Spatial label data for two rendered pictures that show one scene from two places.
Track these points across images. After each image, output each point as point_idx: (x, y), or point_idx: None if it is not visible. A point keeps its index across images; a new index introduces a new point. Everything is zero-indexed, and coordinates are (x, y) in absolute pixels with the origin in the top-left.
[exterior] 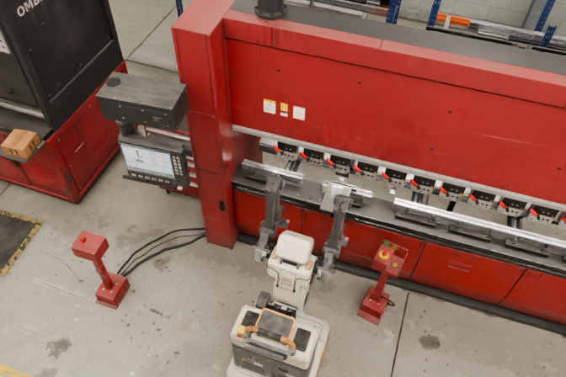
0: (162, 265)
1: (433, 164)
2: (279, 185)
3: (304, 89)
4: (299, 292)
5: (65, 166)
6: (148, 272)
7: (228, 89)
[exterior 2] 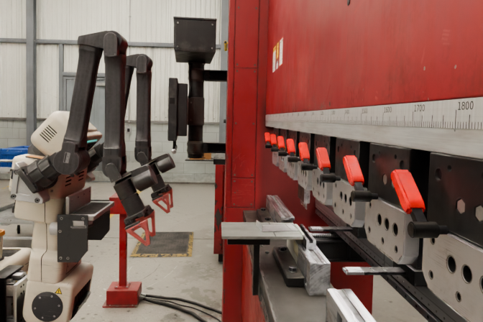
0: (169, 318)
1: (353, 66)
2: (132, 57)
3: None
4: (34, 249)
5: (221, 203)
6: (157, 313)
7: (264, 52)
